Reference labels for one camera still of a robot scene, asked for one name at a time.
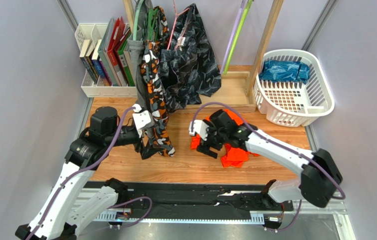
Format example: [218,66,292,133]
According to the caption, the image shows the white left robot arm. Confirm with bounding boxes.
[15,104,155,240]

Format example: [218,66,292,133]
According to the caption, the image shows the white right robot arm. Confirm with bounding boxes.
[189,109,343,208]

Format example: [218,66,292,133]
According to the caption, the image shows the dark leaf-pattern shorts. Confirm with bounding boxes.
[159,3,222,113]

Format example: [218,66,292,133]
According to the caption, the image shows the orange camouflage shorts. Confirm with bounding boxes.
[145,6,175,157]

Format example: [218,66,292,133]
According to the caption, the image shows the grey shorts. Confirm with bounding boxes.
[128,39,159,138]

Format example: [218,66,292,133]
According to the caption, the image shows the pink hanger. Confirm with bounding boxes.
[166,0,189,50]

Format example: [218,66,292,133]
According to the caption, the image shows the purple hanger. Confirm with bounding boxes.
[220,0,248,75]

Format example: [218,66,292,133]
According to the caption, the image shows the lime green hanger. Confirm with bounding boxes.
[223,0,254,76]

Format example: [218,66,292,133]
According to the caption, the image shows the pale green hanger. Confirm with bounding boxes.
[132,0,145,41]

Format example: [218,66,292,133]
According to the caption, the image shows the dark green hanger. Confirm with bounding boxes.
[146,7,159,42]

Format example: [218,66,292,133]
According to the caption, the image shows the wooden clothes rack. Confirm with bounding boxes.
[122,0,285,114]

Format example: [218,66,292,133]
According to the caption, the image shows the blue patterned garment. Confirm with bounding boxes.
[258,60,310,84]

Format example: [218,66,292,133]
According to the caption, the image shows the white laundry basket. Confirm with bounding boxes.
[253,49,335,127]

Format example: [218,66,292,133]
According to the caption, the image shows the grey-green folder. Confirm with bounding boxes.
[98,17,119,87]

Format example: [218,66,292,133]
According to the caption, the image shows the blue book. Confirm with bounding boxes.
[90,38,110,80]

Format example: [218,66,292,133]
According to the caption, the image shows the green folder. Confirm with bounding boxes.
[117,30,135,87]

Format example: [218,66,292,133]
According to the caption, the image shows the dark navy book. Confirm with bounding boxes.
[79,39,99,84]

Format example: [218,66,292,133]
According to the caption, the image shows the red folder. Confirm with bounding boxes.
[106,17,128,87]

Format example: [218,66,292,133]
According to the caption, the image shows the white file organizer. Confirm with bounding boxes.
[74,23,137,98]

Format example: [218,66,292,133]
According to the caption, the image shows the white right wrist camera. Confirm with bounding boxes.
[188,119,209,141]

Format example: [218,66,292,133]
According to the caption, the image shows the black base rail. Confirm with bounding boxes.
[85,180,303,221]

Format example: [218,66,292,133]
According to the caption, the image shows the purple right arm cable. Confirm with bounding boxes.
[191,101,346,233]

